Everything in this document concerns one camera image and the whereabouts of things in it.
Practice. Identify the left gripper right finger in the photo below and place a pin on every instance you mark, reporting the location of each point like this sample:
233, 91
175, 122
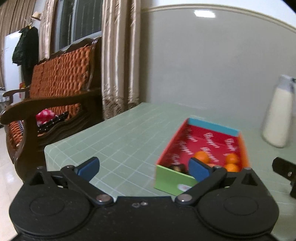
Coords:
230, 204

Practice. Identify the black finger of the right gripper linkage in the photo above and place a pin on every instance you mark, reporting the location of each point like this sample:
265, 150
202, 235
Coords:
287, 170

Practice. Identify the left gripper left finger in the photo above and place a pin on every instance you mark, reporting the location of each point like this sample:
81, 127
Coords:
55, 203

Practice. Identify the brown lychee fruit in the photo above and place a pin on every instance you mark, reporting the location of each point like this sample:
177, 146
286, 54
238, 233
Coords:
179, 168

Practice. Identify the orange tangerine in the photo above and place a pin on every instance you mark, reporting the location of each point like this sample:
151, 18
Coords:
232, 158
202, 156
232, 167

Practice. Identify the white thermos jug grey lid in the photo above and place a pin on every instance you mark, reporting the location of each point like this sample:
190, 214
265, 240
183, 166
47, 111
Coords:
277, 122

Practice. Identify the red cardboard box tray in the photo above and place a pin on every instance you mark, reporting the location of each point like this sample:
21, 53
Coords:
192, 136

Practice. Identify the red white cloth bag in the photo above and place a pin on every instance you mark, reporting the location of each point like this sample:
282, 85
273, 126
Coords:
45, 116

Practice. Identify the wooden bench orange cushion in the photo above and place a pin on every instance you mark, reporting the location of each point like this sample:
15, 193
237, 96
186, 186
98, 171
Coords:
69, 84

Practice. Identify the white refrigerator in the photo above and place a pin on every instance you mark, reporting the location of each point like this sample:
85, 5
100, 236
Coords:
12, 72

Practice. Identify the dark green hanging jacket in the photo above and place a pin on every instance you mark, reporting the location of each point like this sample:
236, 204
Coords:
26, 53

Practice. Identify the window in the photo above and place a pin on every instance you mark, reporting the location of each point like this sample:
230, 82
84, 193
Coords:
75, 21

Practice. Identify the left beige curtain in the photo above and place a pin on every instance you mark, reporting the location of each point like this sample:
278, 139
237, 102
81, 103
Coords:
15, 16

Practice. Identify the beige curtain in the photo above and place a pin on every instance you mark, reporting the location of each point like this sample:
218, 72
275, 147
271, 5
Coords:
120, 56
15, 16

